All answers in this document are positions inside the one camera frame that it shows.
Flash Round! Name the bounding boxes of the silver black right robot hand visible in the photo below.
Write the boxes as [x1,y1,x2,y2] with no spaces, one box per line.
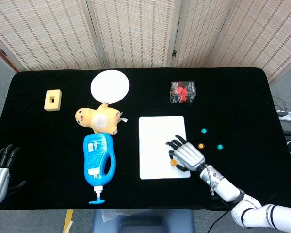
[165,134,206,172]

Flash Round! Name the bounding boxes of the yellow square sponge block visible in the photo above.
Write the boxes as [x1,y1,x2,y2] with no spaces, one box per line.
[44,89,63,112]

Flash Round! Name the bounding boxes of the yellow plush toy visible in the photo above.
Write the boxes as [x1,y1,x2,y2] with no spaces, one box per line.
[74,102,129,135]

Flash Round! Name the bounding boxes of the blue pump detergent bottle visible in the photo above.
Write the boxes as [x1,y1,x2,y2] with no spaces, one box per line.
[83,133,117,205]

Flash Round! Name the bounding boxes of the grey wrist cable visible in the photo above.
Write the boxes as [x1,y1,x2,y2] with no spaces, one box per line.
[207,166,215,200]

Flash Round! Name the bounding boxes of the black table cloth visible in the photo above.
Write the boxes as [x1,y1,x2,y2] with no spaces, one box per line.
[0,67,291,211]

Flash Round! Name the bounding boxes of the woven bamboo screen panel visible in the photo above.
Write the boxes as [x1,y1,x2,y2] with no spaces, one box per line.
[0,0,106,72]
[171,0,236,68]
[210,0,291,82]
[86,0,184,69]

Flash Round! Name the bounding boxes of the white round plate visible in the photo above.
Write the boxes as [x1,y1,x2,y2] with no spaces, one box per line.
[90,69,131,104]

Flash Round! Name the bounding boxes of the white rectangular board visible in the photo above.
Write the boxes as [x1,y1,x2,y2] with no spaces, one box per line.
[138,116,192,180]

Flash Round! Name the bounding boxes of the clear box with red capsules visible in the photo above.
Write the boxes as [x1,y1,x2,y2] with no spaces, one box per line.
[170,81,197,104]

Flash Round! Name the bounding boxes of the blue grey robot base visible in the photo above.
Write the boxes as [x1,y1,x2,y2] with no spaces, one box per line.
[91,209,195,233]

